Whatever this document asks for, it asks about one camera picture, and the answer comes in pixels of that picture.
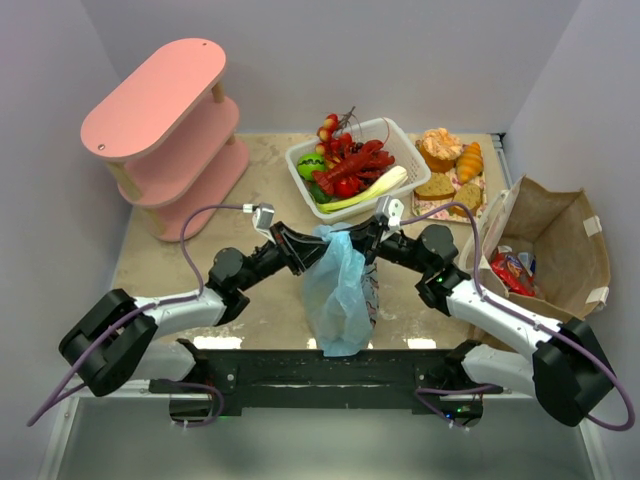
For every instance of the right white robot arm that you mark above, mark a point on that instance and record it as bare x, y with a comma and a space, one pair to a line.
561, 365

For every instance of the pink three-tier shelf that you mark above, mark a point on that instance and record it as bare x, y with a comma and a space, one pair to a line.
167, 135

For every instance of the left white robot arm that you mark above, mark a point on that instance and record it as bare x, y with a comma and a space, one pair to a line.
110, 345

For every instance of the blue plastic bag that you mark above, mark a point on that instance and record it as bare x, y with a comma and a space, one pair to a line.
340, 295

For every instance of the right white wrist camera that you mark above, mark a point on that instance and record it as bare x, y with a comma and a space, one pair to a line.
388, 213

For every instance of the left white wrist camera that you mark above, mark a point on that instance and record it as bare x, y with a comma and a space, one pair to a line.
262, 216

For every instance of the brown jute grocery bag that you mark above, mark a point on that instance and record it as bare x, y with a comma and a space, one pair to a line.
564, 235

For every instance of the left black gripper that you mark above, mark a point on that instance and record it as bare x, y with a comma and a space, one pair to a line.
282, 248

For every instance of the red snack packet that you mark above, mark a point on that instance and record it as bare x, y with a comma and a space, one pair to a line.
512, 272

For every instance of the toy croissant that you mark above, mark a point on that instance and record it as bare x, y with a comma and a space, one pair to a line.
470, 163

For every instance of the green toy watermelon ball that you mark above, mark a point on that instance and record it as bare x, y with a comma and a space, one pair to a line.
308, 164

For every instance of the red toy lobster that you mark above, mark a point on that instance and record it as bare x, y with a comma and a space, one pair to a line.
371, 157

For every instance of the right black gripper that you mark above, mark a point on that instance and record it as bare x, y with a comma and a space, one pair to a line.
376, 239

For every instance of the floral serving tray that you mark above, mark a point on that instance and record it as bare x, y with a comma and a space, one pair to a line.
450, 213

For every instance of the dark green toy vegetable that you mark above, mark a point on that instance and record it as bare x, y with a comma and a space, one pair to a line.
318, 195

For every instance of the black base frame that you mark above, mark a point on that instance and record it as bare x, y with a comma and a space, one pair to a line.
234, 380

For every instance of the toy bread slice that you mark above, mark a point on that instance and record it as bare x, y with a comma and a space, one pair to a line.
439, 187
471, 196

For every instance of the red cherry sprig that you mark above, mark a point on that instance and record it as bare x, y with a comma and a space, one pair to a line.
334, 137

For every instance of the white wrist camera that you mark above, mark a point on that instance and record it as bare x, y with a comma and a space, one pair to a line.
388, 213
262, 216

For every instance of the white plastic basket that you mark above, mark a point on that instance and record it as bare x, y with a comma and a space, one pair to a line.
398, 144

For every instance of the white green toy leek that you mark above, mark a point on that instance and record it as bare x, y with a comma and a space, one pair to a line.
394, 177

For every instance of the red toy tomato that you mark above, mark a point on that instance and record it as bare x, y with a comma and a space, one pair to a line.
346, 188

